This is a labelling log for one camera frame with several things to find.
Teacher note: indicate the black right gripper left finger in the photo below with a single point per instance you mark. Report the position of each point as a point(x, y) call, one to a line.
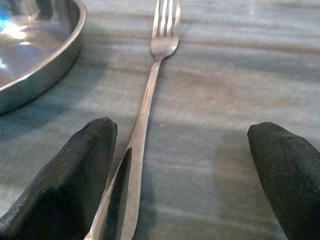
point(70, 180)

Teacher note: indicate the shallow stainless steel bowl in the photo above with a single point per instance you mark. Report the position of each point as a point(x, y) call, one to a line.
point(37, 65)

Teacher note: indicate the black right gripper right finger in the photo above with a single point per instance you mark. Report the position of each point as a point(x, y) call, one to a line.
point(295, 180)

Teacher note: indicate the stainless steel fork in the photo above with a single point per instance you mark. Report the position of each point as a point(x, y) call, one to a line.
point(162, 45)

